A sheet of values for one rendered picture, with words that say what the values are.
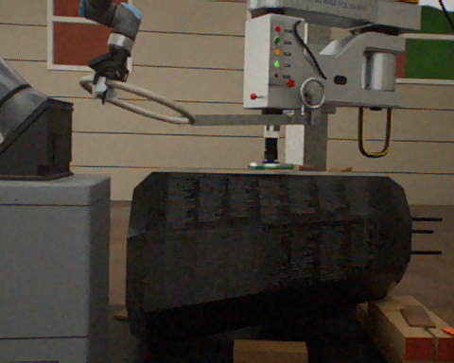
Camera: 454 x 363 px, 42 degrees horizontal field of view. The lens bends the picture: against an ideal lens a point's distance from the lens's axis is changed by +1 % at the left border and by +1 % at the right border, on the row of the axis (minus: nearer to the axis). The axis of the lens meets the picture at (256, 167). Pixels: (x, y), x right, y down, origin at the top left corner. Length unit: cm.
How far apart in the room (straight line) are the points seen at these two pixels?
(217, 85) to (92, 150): 208
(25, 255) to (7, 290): 11
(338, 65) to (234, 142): 606
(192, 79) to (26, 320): 734
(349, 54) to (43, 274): 184
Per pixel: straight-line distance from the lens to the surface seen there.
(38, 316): 177
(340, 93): 291
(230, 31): 900
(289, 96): 271
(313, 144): 363
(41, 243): 173
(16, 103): 185
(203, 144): 885
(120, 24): 230
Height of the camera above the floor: 99
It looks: 3 degrees down
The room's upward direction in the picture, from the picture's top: 2 degrees clockwise
